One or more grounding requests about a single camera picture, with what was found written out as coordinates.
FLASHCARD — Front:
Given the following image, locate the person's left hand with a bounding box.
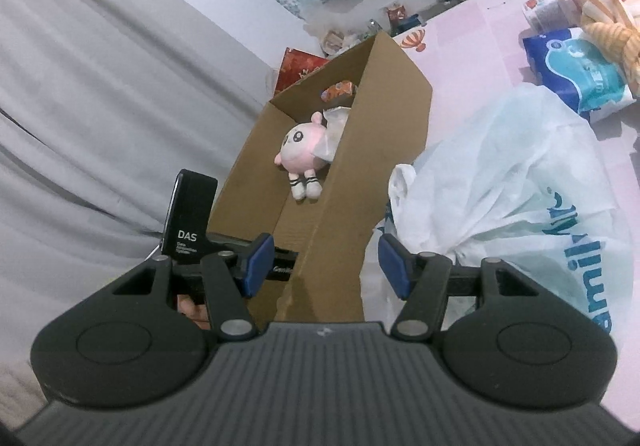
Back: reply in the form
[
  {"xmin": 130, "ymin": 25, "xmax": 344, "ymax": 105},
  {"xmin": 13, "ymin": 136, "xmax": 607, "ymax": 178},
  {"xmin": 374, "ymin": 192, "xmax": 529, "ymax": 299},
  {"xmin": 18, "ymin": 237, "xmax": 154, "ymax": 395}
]
[{"xmin": 175, "ymin": 295, "xmax": 213, "ymax": 329}]

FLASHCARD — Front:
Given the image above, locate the blue tissue packet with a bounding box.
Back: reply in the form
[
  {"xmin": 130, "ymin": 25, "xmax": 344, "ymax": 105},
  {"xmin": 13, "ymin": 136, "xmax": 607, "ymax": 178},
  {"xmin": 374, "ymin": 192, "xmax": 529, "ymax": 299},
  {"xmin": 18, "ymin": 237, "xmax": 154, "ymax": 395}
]
[{"xmin": 522, "ymin": 26, "xmax": 638, "ymax": 125}]

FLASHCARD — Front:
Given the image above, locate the pink round plush toy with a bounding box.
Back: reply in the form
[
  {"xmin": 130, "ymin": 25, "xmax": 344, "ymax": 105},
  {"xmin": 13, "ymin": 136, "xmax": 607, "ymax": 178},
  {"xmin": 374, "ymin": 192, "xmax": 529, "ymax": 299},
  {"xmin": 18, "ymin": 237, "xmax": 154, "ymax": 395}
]
[{"xmin": 274, "ymin": 110, "xmax": 333, "ymax": 201}]

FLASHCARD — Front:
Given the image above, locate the brown cardboard box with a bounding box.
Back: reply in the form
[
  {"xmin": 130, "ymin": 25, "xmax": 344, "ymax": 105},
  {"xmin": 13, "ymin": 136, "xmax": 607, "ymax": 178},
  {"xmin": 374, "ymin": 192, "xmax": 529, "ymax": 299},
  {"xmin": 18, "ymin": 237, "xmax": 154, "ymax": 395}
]
[{"xmin": 207, "ymin": 30, "xmax": 433, "ymax": 327}]

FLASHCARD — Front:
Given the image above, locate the large white plastic bag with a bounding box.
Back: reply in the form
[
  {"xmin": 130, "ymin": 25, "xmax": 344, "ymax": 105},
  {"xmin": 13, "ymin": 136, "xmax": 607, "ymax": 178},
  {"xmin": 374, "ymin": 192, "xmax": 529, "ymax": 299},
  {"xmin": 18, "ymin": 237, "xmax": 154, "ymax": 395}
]
[{"xmin": 360, "ymin": 83, "xmax": 636, "ymax": 342}]

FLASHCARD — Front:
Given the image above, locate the orange striped white towel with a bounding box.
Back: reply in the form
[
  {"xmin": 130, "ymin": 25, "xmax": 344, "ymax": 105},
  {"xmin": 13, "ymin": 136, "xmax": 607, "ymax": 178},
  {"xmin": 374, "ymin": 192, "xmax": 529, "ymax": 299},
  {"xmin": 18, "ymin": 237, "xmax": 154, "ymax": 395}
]
[{"xmin": 580, "ymin": 0, "xmax": 640, "ymax": 84}]

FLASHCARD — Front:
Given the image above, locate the red printed bag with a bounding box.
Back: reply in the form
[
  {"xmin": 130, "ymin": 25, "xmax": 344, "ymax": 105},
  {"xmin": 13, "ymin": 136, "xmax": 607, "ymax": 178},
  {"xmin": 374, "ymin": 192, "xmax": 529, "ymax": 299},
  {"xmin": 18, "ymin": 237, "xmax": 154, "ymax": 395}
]
[{"xmin": 274, "ymin": 47, "xmax": 331, "ymax": 96}]

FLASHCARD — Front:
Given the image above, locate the small white printed packet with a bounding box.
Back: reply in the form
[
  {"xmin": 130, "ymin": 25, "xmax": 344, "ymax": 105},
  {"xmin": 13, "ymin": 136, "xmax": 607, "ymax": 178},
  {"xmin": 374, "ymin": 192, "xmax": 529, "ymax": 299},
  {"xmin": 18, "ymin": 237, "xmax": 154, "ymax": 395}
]
[{"xmin": 522, "ymin": 0, "xmax": 571, "ymax": 34}]

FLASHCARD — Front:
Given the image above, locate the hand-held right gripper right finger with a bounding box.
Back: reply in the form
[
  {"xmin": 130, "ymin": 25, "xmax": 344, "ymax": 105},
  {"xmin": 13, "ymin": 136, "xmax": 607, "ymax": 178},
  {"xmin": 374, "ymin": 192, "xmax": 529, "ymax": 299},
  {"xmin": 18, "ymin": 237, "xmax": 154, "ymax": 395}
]
[{"xmin": 377, "ymin": 233, "xmax": 538, "ymax": 342}]

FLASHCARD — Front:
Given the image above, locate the pink balloon print bedsheet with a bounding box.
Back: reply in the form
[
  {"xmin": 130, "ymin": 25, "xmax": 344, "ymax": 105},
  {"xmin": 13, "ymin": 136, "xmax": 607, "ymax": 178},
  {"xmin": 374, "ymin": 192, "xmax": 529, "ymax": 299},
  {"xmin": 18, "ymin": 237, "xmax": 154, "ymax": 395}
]
[{"xmin": 390, "ymin": 0, "xmax": 640, "ymax": 427}]

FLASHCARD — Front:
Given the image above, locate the grey curtain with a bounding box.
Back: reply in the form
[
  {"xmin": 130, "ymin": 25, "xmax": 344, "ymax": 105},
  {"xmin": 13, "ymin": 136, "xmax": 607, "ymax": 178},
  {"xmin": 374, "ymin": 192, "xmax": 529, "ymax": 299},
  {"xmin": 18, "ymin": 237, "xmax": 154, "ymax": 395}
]
[{"xmin": 0, "ymin": 0, "xmax": 321, "ymax": 372}]

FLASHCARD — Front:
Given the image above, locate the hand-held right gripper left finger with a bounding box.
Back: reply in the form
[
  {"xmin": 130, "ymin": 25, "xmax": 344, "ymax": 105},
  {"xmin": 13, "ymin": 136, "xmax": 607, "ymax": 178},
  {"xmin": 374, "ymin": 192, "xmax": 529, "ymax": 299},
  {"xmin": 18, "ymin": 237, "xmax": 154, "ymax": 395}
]
[{"xmin": 107, "ymin": 233, "xmax": 276, "ymax": 342}]

